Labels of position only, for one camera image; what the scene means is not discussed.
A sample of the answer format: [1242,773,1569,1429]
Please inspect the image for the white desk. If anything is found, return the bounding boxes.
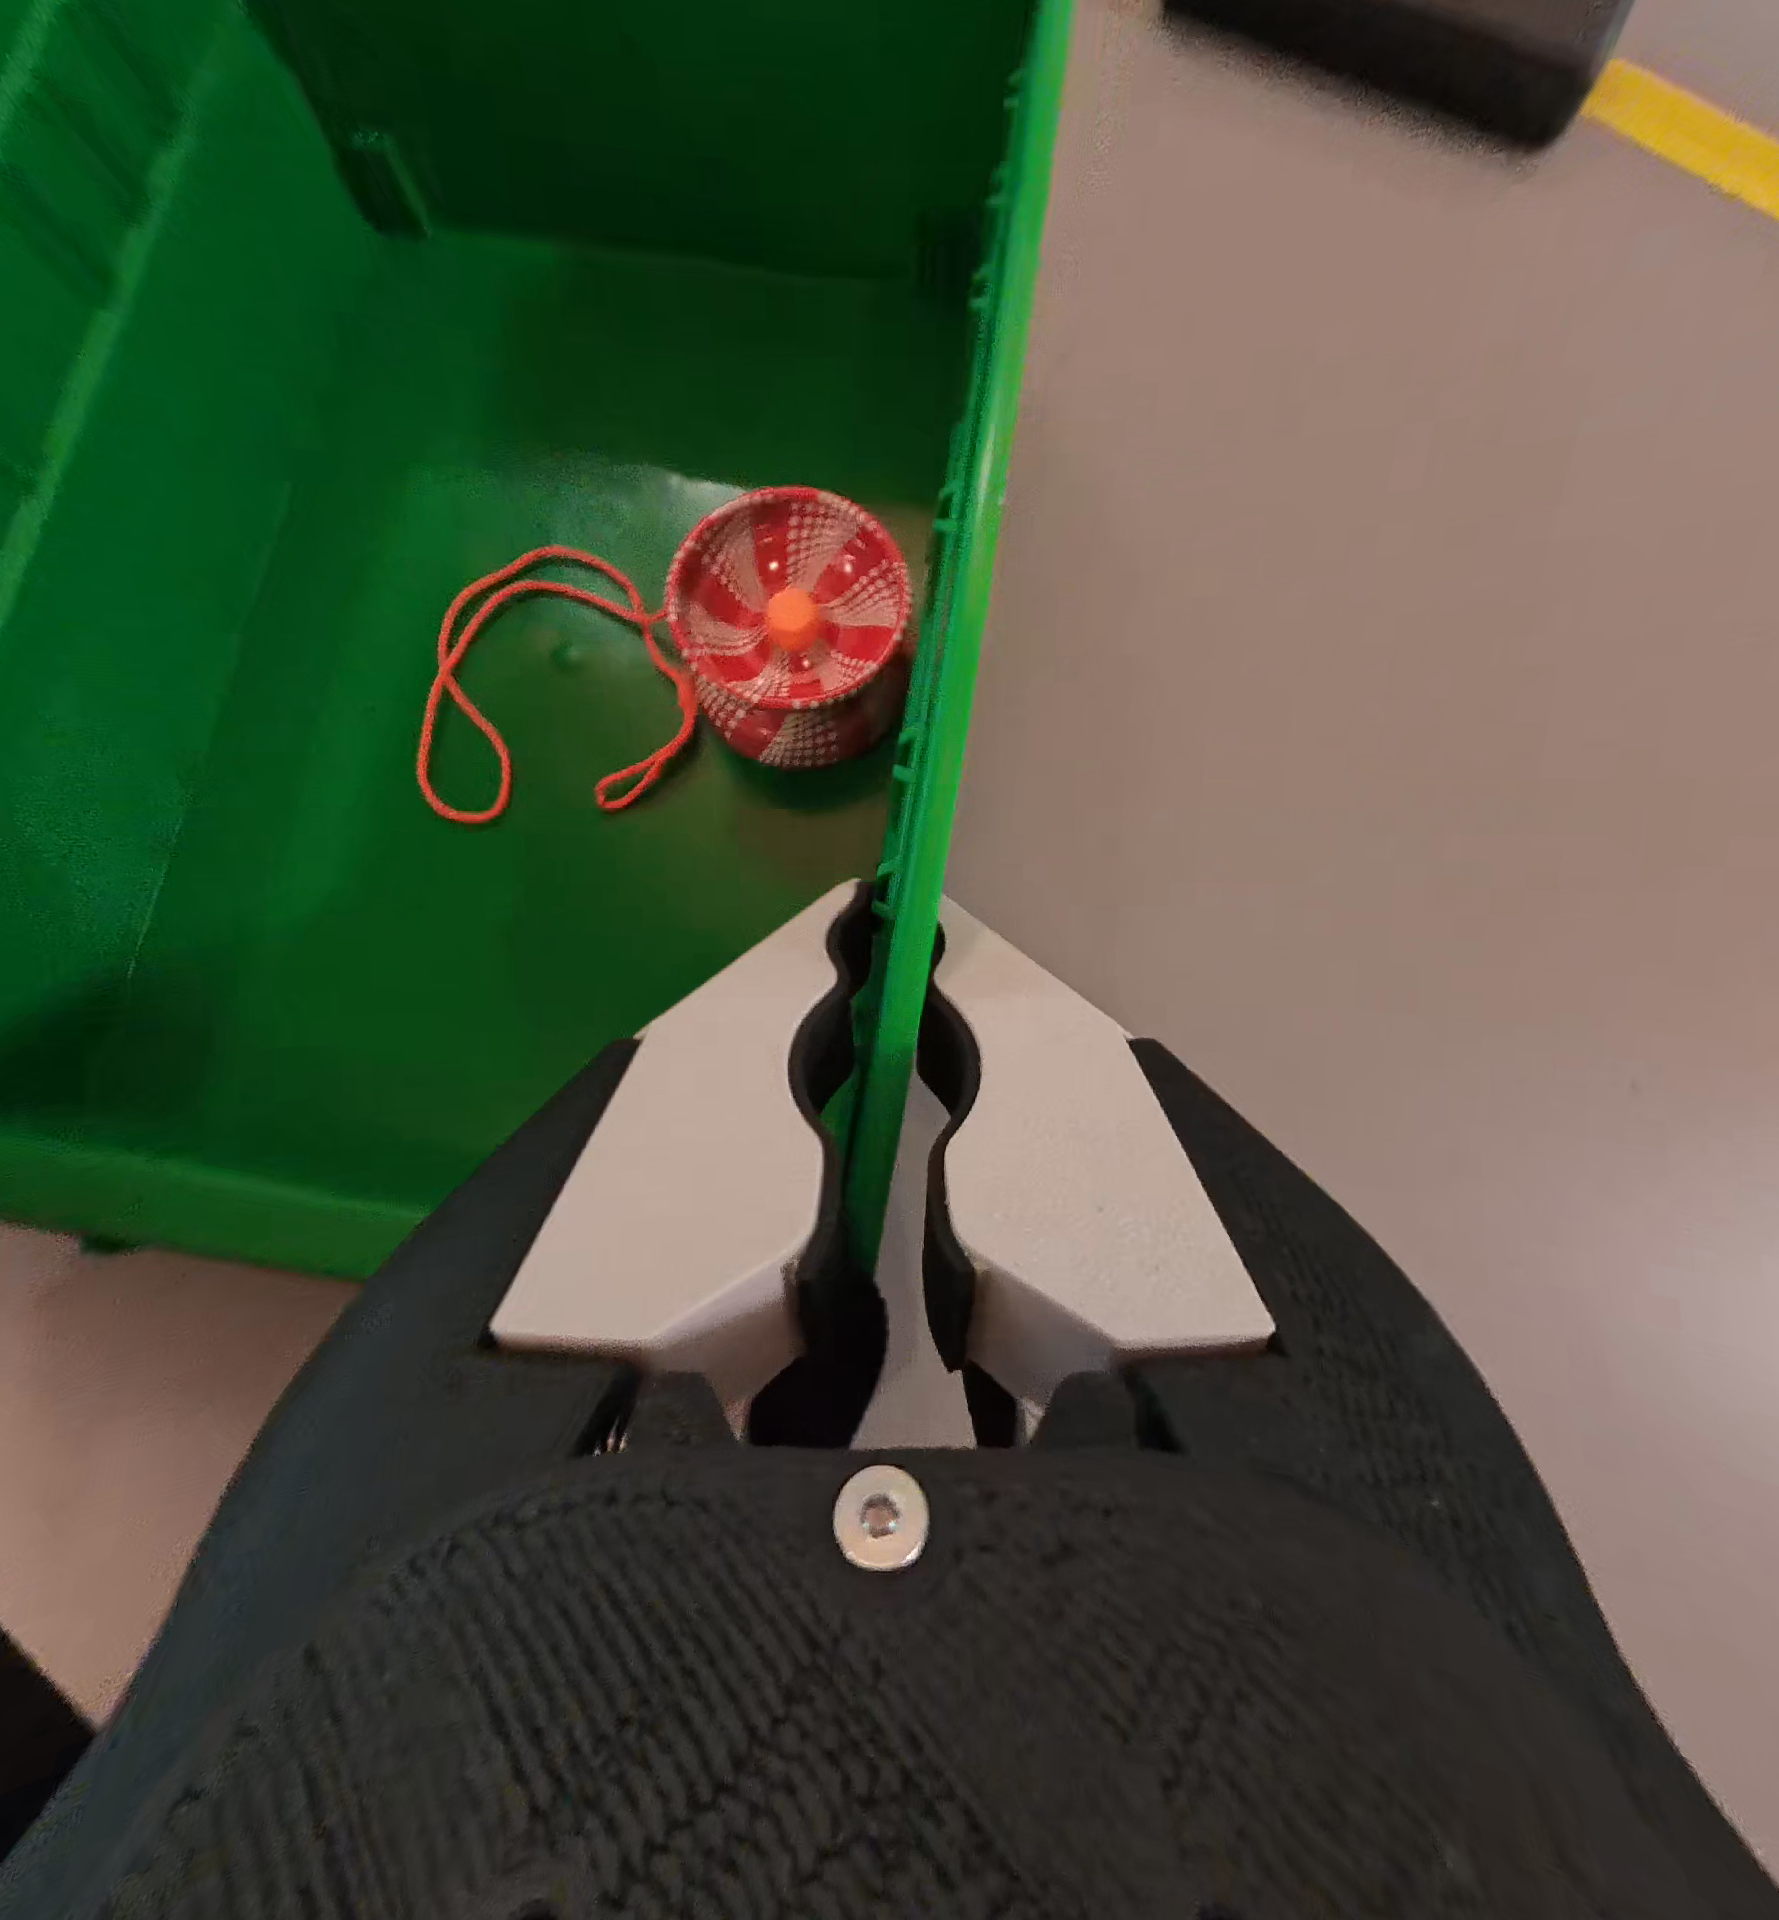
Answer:
[0,0,1779,1920]

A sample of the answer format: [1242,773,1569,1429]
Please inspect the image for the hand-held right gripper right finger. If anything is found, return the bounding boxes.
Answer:
[916,891,1280,1417]

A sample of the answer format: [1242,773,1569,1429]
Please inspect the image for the green plastic bin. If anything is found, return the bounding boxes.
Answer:
[0,0,1082,1365]

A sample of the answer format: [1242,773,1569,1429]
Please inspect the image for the orange yo-yo string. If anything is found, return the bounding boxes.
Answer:
[418,549,697,827]

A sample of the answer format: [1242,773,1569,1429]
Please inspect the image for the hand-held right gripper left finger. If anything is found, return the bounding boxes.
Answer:
[491,879,879,1417]

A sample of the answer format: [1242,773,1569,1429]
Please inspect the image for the black object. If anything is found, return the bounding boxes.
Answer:
[1166,0,1641,152]

